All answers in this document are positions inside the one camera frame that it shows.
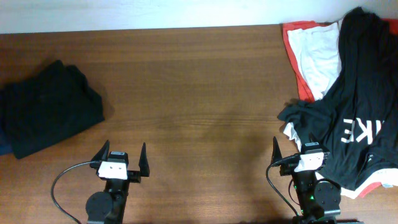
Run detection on white t-shirt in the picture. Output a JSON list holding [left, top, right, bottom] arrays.
[[282, 19, 398, 200]]

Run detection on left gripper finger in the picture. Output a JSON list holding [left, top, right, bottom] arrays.
[[91, 140, 110, 161], [139, 143, 150, 177]]

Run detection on red t-shirt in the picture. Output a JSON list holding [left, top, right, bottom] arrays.
[[282, 17, 398, 198]]

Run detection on black Nike t-shirt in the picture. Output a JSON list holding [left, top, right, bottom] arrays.
[[278, 7, 397, 190]]

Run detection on folded black garment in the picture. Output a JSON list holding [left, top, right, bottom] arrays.
[[1, 60, 104, 159]]

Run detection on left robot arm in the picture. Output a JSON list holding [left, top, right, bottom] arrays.
[[85, 141, 150, 224]]

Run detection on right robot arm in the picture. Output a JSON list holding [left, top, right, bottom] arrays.
[[266, 138, 341, 223]]

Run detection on folded dark blue garment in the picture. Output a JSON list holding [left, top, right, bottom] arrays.
[[0, 90, 12, 155]]

